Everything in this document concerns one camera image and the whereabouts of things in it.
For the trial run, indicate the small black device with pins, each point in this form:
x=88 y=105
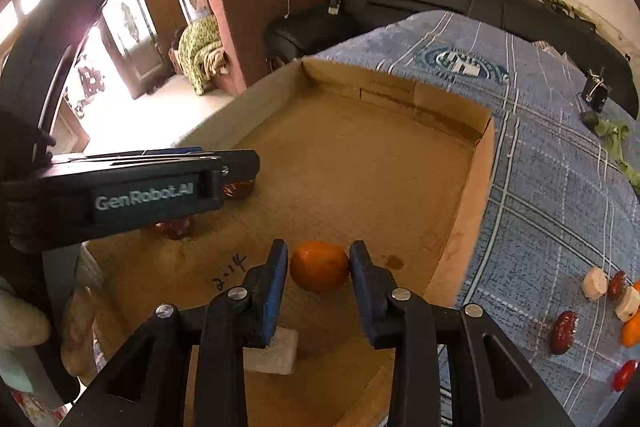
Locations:
x=596 y=89

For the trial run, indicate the white foam block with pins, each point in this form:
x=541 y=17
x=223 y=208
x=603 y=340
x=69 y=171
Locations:
x=277 y=354

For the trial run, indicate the red cherry tomato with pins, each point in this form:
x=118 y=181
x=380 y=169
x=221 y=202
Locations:
x=625 y=375

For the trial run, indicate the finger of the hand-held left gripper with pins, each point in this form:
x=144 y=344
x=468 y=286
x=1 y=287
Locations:
x=240 y=167

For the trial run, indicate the white round piece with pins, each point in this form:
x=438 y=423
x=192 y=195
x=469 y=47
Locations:
x=595 y=284
x=628 y=304

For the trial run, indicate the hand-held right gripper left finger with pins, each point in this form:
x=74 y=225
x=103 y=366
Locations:
x=275 y=292

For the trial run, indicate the small orange fruit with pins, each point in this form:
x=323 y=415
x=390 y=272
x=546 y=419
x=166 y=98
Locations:
x=631 y=331

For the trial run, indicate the brown cardboard box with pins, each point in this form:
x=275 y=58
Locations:
x=350 y=167

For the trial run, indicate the red-brown armchair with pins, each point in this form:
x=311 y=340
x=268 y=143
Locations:
x=250 y=7

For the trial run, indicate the green patterned cloth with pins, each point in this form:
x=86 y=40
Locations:
x=200 y=47

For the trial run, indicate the orange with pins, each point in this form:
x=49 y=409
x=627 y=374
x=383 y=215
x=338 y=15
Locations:
x=320 y=267

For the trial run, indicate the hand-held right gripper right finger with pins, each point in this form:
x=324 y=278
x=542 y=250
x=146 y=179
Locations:
x=362 y=297

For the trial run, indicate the green leafy vegetable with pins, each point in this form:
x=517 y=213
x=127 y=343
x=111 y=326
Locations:
x=619 y=142

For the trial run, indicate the blue plaid blanket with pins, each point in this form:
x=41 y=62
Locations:
x=540 y=207

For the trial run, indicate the red date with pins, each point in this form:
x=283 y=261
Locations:
x=172 y=228
x=564 y=332
x=617 y=284
x=239 y=191

